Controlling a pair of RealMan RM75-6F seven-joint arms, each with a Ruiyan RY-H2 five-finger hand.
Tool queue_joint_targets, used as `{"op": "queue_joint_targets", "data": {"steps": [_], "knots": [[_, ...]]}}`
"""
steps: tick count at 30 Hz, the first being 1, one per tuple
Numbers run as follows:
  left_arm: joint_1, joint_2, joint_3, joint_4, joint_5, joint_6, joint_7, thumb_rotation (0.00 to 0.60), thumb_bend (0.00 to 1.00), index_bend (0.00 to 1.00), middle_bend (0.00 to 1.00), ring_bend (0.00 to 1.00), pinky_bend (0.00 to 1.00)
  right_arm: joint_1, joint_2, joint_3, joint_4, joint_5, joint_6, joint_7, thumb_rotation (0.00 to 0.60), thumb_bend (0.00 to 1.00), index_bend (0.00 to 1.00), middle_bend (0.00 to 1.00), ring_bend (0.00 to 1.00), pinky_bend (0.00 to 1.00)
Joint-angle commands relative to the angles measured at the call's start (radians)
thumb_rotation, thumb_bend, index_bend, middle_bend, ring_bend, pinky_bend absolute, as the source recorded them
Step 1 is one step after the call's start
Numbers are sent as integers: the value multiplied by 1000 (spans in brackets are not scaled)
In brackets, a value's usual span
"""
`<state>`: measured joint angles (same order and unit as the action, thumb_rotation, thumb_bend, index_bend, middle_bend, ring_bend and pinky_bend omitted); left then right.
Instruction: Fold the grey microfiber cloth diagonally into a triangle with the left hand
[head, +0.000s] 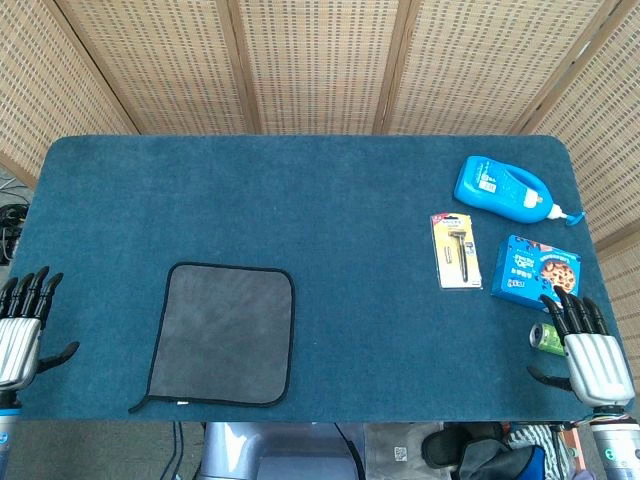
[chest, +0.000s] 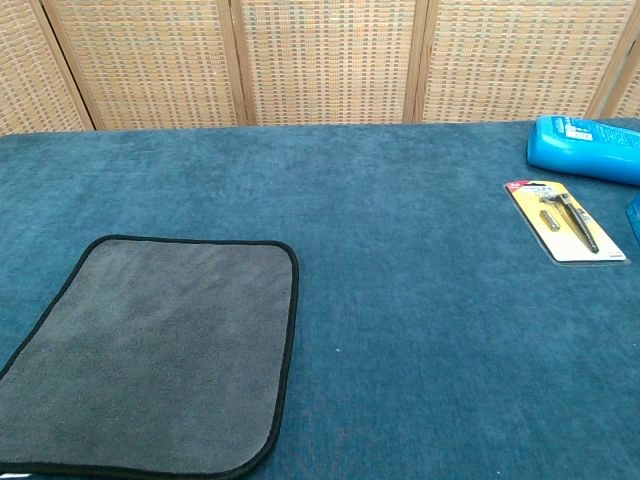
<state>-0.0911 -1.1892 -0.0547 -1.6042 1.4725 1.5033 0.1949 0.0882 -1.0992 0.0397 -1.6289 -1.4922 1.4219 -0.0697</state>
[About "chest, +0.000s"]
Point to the teal table cover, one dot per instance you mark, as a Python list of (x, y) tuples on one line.
[(380, 250)]

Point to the blue cookie box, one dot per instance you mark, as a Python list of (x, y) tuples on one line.
[(635, 225)]

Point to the grey and green cloth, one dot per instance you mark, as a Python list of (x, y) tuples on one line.
[(150, 350)]

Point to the razor in yellow blister pack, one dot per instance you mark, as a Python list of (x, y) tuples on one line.
[(565, 225)]

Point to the woven folding screen panel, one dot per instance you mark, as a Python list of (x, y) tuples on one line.
[(30, 75), (150, 65), (325, 60), (520, 60), (627, 100)]

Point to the blue detergent bottle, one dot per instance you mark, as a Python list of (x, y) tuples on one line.
[(580, 150)]

